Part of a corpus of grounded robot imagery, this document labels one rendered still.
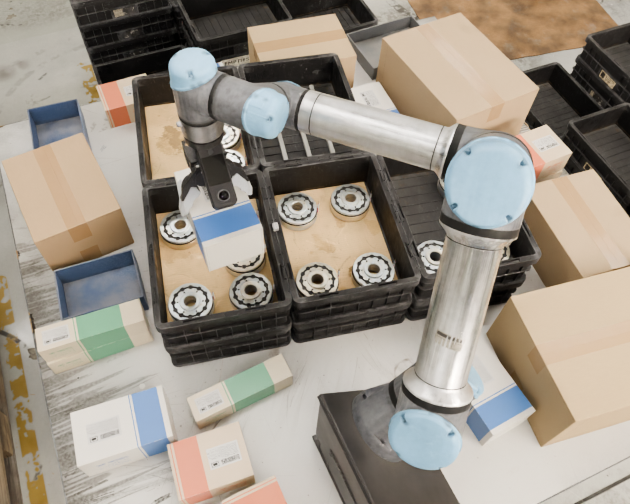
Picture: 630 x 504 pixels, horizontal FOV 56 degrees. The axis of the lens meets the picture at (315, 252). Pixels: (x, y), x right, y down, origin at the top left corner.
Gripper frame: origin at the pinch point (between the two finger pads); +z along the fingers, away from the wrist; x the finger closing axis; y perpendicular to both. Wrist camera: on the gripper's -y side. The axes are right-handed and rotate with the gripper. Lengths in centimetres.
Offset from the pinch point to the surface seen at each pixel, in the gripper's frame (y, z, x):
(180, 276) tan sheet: 4.7, 27.6, 11.1
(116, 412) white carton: -21, 32, 34
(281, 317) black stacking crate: -16.8, 23.8, -6.8
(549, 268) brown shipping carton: -25, 35, -80
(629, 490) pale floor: -81, 111, -107
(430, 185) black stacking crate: 7, 28, -60
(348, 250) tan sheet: -3.9, 27.7, -30.1
